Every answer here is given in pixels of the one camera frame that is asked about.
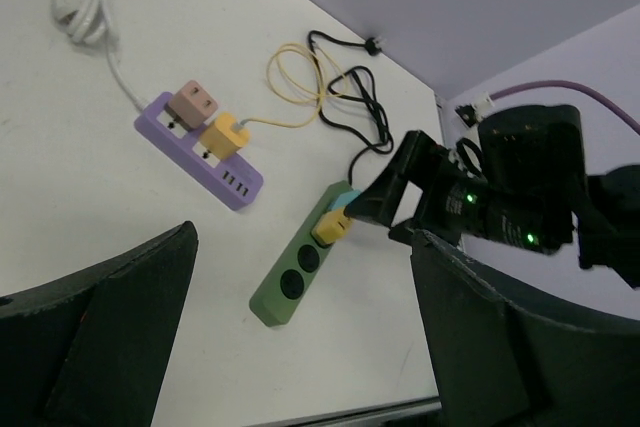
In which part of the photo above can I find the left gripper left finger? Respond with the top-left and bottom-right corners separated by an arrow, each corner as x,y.
1,222 -> 198,426

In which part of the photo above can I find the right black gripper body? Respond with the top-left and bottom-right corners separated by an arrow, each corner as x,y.
415,104 -> 586,255

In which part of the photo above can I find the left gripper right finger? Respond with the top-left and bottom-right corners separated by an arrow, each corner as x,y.
411,231 -> 639,426

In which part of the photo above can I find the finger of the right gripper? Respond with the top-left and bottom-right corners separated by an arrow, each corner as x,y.
344,130 -> 440,227

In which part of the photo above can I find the teal plug adapter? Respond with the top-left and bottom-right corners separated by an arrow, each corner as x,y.
328,189 -> 360,211

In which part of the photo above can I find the yellow plug adapter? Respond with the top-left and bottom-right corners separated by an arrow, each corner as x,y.
311,207 -> 353,247

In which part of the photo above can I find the green power strip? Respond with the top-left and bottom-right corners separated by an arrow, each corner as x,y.
249,181 -> 354,327

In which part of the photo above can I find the purple power strip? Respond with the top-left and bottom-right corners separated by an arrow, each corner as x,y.
134,92 -> 264,211

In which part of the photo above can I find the yellow thin cable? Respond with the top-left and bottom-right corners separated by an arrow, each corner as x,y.
234,42 -> 351,130

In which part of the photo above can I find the orange charger plug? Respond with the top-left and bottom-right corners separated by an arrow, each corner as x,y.
199,112 -> 250,161

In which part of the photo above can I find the pink plug adapter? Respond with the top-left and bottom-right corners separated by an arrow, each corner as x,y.
168,80 -> 218,129

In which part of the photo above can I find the black power cord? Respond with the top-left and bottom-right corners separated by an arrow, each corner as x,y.
305,29 -> 394,188

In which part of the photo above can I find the white coiled cord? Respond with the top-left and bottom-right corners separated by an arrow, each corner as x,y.
49,0 -> 151,113

